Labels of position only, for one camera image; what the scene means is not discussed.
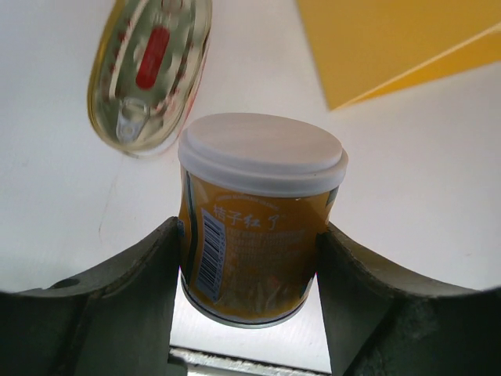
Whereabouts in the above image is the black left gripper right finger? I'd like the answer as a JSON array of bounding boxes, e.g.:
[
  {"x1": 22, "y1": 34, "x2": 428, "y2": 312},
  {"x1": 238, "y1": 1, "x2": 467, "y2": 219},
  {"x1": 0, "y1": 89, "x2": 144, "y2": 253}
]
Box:
[{"x1": 315, "y1": 226, "x2": 500, "y2": 375}]

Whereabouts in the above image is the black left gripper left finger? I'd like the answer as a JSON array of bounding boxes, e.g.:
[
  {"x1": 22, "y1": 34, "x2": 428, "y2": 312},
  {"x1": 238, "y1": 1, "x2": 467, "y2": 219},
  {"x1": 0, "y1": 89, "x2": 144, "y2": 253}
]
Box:
[{"x1": 1, "y1": 218, "x2": 180, "y2": 375}]

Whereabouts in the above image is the orange label can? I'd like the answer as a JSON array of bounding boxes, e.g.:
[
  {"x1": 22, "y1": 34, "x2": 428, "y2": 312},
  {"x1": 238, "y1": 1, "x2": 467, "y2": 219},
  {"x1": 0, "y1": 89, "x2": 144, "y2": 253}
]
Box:
[{"x1": 178, "y1": 113, "x2": 348, "y2": 328}]

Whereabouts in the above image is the oval fish tin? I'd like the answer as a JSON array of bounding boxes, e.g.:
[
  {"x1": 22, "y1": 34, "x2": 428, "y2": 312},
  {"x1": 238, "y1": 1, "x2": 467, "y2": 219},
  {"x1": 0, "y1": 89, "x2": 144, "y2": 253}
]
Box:
[{"x1": 87, "y1": 0, "x2": 212, "y2": 158}]

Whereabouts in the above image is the yellow wooden shelf cabinet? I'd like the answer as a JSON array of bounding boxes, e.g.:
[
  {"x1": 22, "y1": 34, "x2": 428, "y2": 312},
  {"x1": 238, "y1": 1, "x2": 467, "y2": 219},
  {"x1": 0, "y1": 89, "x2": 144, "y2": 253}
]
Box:
[{"x1": 297, "y1": 0, "x2": 500, "y2": 110}]

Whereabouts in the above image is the aluminium mounting rail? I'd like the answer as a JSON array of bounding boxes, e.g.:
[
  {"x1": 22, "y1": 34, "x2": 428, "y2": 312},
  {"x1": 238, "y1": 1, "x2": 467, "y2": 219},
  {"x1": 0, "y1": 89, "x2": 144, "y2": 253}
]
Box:
[{"x1": 169, "y1": 347, "x2": 329, "y2": 376}]

